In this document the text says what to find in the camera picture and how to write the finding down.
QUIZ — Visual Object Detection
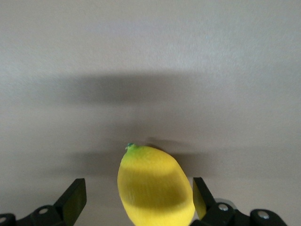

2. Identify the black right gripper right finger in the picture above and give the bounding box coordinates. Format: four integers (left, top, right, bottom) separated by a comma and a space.
190, 177, 289, 226

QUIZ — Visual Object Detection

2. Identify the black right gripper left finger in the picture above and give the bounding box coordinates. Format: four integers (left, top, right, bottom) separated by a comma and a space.
0, 178, 87, 226

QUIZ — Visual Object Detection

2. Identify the yellow lemon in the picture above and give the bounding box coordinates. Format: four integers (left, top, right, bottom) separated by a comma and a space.
117, 143, 196, 226

